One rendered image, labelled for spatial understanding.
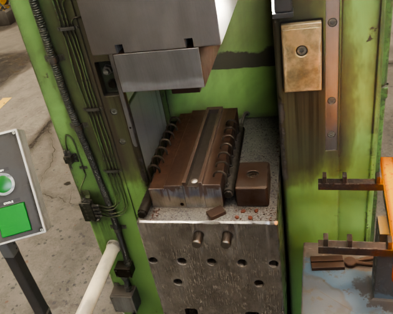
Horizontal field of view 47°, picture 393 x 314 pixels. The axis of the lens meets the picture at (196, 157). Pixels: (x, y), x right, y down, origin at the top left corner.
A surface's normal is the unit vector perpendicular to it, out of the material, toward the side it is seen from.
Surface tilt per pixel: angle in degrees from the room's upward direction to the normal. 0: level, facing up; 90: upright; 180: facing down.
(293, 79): 90
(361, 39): 90
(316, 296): 0
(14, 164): 60
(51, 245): 0
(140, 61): 90
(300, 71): 90
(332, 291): 0
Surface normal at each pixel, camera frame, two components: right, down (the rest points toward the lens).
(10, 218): 0.14, 0.02
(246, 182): -0.15, -0.83
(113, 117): -0.18, 0.56
